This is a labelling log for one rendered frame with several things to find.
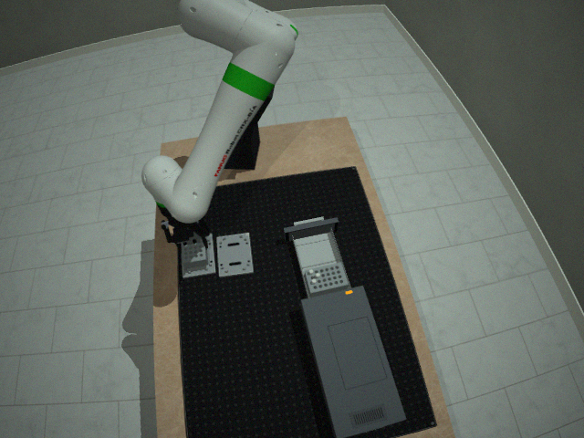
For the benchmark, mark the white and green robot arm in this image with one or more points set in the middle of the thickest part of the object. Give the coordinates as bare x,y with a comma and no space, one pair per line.
261,46

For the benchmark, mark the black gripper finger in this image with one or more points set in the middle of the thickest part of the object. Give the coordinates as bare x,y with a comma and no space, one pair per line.
202,233
165,227

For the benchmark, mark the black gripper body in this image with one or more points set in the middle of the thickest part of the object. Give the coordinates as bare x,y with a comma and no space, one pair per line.
173,222

